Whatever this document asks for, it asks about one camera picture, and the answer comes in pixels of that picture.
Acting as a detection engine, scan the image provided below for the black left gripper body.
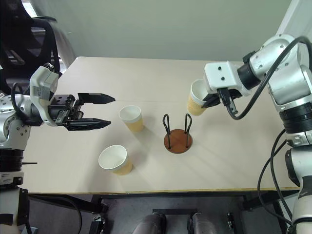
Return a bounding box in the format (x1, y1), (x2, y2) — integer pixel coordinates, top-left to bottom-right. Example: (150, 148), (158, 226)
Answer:
(47, 94), (85, 127)

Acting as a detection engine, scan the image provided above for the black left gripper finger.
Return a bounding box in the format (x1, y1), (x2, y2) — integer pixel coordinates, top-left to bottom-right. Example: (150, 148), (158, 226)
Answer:
(63, 117), (112, 132)
(77, 92), (116, 106)

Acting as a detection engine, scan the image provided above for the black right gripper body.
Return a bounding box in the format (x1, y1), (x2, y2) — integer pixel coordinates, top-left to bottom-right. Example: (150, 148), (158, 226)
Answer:
(214, 88), (243, 105)

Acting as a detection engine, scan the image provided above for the tan paper cup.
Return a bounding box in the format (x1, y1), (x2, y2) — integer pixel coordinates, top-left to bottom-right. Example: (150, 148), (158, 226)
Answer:
(98, 144), (134, 176)
(118, 105), (144, 133)
(187, 79), (210, 117)

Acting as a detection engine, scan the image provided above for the black office chair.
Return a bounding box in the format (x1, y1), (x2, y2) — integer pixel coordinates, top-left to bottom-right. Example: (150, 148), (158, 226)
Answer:
(0, 0), (75, 89)

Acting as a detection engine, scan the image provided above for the dark rounded shape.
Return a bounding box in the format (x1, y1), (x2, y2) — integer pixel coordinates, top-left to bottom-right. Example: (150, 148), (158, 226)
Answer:
(187, 212), (220, 234)
(133, 212), (167, 234)

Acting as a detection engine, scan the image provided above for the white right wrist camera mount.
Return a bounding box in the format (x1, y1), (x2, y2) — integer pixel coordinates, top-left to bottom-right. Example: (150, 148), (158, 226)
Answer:
(204, 61), (252, 97)

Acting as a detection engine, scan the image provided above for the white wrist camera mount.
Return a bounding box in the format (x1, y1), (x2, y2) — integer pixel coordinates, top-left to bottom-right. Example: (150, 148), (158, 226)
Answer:
(29, 65), (59, 127)
(204, 61), (252, 97)

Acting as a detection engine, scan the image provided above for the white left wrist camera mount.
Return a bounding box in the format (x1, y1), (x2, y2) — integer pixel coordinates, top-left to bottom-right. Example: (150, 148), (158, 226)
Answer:
(29, 65), (59, 127)

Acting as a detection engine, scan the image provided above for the wire cup holder wooden base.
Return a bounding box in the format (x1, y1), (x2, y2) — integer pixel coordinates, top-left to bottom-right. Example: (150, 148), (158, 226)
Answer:
(162, 113), (194, 155)

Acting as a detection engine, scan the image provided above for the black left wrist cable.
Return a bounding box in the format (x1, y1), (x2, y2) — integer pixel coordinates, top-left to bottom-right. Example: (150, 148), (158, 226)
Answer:
(10, 82), (30, 122)

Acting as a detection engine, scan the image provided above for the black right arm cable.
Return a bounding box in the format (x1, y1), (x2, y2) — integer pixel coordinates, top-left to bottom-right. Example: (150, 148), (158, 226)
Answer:
(257, 128), (293, 226)

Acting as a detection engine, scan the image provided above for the black cable under table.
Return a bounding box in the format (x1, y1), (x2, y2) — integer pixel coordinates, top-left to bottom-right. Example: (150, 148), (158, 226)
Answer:
(29, 195), (82, 230)

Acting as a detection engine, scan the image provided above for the black table frame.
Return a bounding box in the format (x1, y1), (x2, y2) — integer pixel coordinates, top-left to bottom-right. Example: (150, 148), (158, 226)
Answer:
(28, 190), (301, 234)

